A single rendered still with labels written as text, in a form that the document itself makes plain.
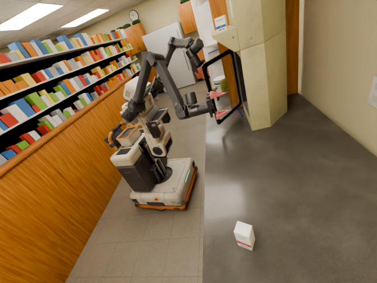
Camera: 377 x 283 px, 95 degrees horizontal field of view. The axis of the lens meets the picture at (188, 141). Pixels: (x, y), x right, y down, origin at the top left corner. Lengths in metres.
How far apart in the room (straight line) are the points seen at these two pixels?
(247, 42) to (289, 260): 0.87
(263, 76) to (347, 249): 0.76
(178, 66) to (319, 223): 5.68
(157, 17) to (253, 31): 5.84
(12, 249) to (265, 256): 1.89
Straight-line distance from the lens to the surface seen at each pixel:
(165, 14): 6.65
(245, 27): 0.97
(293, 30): 1.43
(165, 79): 1.06
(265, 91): 1.06
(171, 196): 1.86
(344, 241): 0.74
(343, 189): 0.85
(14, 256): 2.14
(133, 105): 1.29
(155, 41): 6.06
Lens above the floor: 1.58
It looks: 32 degrees down
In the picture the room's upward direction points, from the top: 22 degrees counter-clockwise
